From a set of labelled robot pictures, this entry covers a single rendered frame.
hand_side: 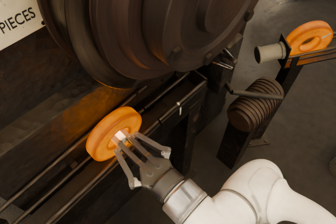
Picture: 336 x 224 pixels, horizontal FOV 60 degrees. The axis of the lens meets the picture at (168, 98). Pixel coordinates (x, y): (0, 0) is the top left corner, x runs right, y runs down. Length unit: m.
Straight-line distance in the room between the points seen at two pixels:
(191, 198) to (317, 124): 1.29
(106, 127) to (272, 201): 0.39
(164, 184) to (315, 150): 1.20
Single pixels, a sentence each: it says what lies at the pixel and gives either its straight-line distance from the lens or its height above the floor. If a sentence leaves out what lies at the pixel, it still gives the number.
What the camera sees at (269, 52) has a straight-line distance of 1.05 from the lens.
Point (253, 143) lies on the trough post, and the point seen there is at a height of 0.01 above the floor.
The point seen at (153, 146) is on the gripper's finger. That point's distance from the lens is 0.69.
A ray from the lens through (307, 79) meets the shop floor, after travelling 1.98.
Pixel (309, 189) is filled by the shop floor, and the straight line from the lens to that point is 1.62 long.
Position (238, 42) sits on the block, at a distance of 0.90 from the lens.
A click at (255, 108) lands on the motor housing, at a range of 1.09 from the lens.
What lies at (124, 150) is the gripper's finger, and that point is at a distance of 0.69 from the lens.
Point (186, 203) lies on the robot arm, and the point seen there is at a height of 0.81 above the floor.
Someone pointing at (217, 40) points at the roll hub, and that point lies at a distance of 0.57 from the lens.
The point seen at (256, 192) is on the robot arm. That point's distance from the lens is 0.68.
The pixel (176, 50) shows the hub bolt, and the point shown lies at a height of 1.09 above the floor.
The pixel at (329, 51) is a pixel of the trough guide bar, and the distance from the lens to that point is 1.16.
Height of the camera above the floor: 1.41
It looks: 56 degrees down
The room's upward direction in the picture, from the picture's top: straight up
